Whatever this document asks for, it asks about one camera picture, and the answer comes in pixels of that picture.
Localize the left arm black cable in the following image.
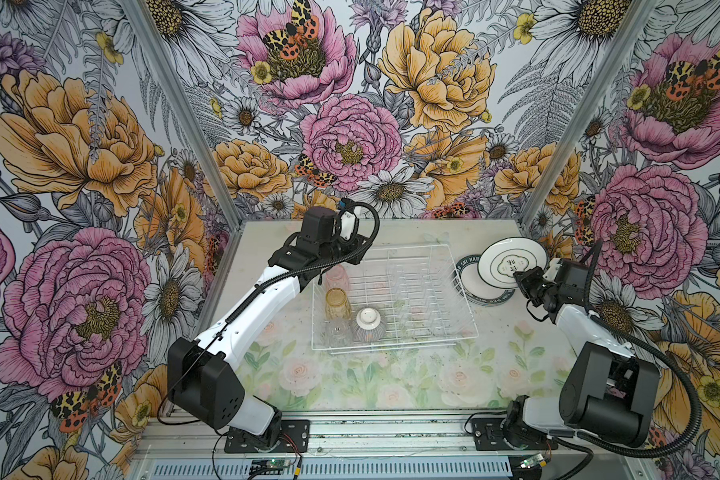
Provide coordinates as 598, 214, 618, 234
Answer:
155, 199, 381, 427

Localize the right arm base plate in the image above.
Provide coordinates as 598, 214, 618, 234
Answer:
467, 416, 557, 452

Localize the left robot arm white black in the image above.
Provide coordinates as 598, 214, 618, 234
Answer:
166, 198, 381, 450

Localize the white wire dish rack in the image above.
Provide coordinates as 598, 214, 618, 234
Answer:
310, 243, 478, 354

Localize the aluminium frame post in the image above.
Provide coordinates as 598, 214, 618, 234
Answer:
123, 1, 244, 233
518, 1, 656, 232

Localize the right aluminium frame post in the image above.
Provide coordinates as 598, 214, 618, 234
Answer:
518, 1, 656, 232

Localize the aluminium front rail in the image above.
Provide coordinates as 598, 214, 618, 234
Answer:
131, 410, 649, 460

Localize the left aluminium frame post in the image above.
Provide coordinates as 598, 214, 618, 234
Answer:
123, 1, 244, 233

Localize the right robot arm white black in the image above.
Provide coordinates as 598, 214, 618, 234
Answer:
502, 259, 659, 448

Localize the white vented cable duct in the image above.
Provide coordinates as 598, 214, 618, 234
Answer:
141, 456, 512, 479

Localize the clear glass cup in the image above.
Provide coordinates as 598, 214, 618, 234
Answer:
322, 320, 352, 349

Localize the amber glass cup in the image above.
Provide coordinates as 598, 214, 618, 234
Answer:
324, 287, 352, 321

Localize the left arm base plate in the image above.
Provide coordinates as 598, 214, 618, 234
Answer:
223, 419, 311, 454

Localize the green rim hao shi plate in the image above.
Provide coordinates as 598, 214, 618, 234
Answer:
453, 254, 515, 307

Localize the ribbed white bowl upside down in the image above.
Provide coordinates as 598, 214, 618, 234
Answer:
350, 307, 386, 343

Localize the green circuit board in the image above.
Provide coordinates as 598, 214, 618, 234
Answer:
248, 459, 292, 478

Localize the pink glass cup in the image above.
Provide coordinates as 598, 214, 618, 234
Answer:
324, 265, 351, 295

